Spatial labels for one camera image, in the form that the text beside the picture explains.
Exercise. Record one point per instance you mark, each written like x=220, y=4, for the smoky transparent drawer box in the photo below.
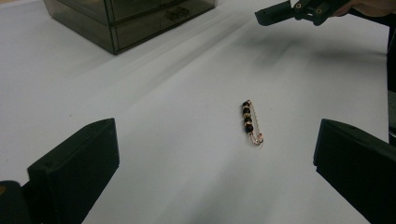
x=124, y=21

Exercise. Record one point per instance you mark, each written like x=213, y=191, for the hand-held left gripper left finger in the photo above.
x=77, y=168

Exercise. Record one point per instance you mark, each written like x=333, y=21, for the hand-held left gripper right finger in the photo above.
x=361, y=168

